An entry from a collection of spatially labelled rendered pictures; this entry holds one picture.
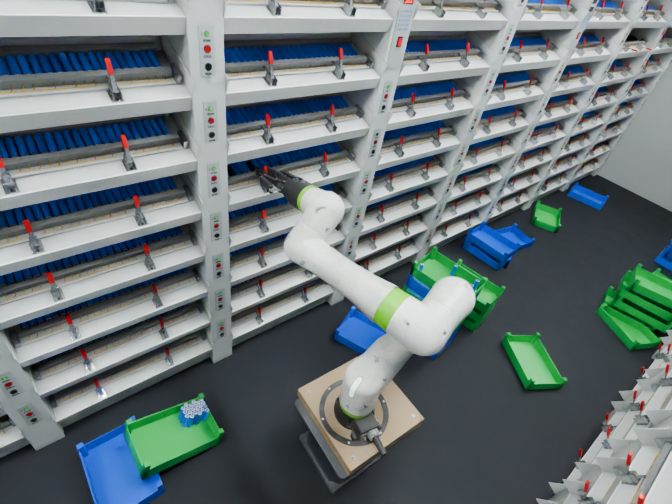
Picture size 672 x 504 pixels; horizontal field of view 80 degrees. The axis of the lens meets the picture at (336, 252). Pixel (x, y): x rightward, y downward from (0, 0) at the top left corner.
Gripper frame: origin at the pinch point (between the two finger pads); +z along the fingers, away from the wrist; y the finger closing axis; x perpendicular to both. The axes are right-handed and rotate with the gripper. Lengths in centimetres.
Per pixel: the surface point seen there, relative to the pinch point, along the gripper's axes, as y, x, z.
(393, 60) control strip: 49, 35, -9
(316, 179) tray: 21.9, -7.3, -0.6
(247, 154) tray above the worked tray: -8.5, 9.4, -3.8
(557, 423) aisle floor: 95, -114, -99
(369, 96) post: 44.7, 21.9, -2.9
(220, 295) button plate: -20, -50, 6
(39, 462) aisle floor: -95, -94, 9
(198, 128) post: -24.3, 20.6, -6.4
